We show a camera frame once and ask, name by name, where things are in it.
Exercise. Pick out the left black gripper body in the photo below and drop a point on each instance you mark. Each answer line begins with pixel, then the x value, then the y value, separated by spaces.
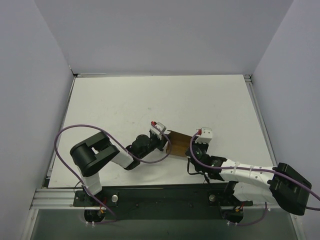
pixel 162 141

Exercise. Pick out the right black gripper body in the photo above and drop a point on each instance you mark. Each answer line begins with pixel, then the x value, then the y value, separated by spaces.
pixel 194 146

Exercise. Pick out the brown cardboard box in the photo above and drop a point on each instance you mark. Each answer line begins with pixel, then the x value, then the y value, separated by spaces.
pixel 179 143

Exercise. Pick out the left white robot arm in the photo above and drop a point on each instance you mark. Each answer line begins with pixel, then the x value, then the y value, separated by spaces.
pixel 93 153

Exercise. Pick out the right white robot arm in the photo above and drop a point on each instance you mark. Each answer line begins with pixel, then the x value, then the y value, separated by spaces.
pixel 281 184

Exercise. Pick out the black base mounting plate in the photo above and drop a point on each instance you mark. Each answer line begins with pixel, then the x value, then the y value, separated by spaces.
pixel 162 202

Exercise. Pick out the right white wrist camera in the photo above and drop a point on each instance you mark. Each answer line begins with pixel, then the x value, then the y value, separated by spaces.
pixel 204 135

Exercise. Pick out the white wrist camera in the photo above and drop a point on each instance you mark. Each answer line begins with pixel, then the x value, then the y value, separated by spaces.
pixel 204 135
pixel 157 129

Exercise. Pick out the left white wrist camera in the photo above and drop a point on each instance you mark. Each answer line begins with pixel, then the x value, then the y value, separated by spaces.
pixel 157 129

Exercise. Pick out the aluminium frame rail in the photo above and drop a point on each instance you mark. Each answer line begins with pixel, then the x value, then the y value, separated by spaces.
pixel 124 106

